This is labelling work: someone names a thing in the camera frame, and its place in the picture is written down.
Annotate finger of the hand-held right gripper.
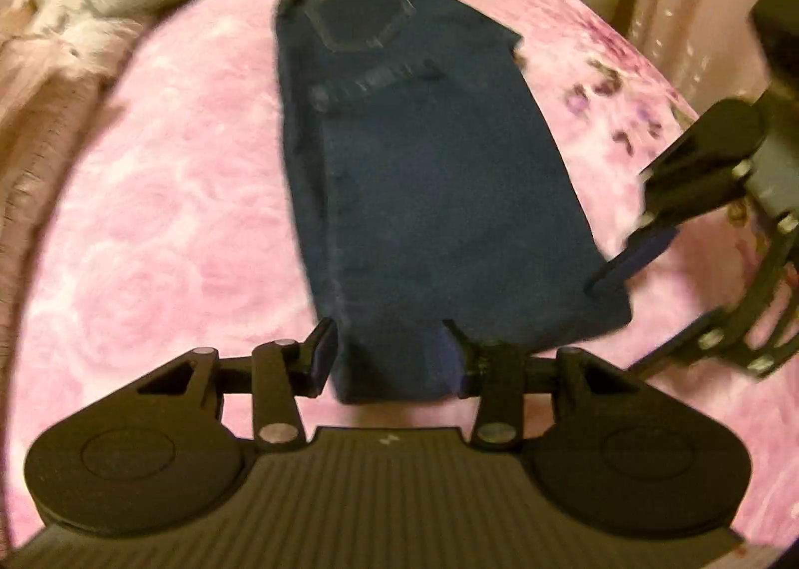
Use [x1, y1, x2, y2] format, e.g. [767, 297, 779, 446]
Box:
[627, 213, 799, 384]
[585, 99, 770, 298]

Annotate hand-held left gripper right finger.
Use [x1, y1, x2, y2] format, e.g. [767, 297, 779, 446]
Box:
[430, 319, 633, 442]

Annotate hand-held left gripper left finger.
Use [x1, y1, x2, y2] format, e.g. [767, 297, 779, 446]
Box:
[134, 318, 341, 442]

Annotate dark blue jeans pants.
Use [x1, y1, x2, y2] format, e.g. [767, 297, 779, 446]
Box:
[271, 0, 633, 404]

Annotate pale curtain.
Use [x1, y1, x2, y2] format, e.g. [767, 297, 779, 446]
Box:
[637, 0, 799, 114]

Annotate pink rose-patterned blanket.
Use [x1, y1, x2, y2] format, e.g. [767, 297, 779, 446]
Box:
[0, 0, 772, 548]

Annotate beige quilted cover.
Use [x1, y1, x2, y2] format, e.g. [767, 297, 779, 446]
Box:
[0, 0, 157, 270]

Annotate white striped duvet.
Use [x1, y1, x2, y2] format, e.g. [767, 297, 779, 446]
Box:
[28, 0, 141, 67]

